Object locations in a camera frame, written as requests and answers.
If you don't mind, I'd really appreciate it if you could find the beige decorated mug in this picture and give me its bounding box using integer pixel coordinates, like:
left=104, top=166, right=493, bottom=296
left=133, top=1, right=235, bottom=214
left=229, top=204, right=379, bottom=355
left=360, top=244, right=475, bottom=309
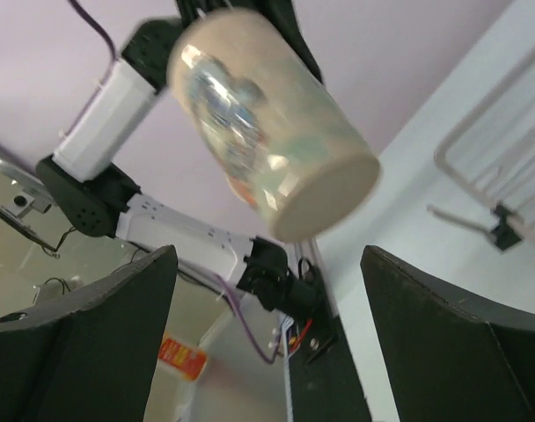
left=168, top=8, right=381, bottom=243

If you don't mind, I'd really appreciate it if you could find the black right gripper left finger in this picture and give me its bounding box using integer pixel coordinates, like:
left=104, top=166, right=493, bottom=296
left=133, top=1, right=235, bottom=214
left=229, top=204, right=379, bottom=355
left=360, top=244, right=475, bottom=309
left=0, top=246, right=178, bottom=421

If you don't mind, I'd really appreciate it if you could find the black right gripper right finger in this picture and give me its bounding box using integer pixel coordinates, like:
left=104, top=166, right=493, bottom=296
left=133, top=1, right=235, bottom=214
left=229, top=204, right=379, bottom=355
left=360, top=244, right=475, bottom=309
left=360, top=246, right=535, bottom=421

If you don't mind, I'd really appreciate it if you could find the silver wire dish rack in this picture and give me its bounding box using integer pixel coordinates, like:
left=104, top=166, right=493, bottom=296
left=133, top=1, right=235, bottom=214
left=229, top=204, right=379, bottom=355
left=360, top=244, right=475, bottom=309
left=428, top=47, right=535, bottom=251

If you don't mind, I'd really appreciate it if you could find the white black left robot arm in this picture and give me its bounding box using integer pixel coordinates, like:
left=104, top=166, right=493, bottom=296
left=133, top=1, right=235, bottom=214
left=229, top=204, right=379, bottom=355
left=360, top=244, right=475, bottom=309
left=36, top=1, right=324, bottom=320

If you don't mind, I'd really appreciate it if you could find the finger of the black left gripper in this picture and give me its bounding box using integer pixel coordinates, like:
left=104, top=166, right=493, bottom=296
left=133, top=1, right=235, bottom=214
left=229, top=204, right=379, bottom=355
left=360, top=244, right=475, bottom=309
left=255, top=0, right=324, bottom=83

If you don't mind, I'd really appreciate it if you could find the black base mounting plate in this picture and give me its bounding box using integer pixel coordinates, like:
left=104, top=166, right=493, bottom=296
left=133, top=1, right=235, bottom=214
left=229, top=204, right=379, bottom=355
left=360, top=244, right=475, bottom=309
left=289, top=236, right=374, bottom=422

